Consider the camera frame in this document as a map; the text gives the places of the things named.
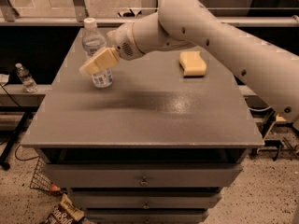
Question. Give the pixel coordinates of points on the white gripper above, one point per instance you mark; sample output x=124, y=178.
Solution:
x=121, y=43

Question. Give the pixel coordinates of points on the blue plastic water bottle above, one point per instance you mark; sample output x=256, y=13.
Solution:
x=92, y=41

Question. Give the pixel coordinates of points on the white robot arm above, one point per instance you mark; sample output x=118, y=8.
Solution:
x=270, y=71

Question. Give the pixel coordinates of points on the small clear water bottle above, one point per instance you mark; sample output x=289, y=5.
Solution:
x=26, y=78

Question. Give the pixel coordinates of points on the yellow sponge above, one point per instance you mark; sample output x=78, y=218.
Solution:
x=192, y=63

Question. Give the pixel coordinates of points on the grey drawer cabinet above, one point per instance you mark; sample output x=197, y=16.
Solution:
x=150, y=114

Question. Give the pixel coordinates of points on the top grey drawer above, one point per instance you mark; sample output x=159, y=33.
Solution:
x=155, y=175

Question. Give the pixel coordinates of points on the grey drawer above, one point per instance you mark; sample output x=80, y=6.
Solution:
x=144, y=199
x=155, y=175
x=151, y=216

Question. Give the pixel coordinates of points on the black stand leg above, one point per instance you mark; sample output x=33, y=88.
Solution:
x=11, y=141

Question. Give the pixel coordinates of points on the middle grey drawer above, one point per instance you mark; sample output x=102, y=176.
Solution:
x=144, y=199

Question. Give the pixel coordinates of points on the bottom grey drawer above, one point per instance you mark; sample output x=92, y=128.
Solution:
x=151, y=216

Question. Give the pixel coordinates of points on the snack chip bag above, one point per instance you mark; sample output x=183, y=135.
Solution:
x=64, y=213

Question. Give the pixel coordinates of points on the wire mesh basket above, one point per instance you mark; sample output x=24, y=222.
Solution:
x=39, y=180

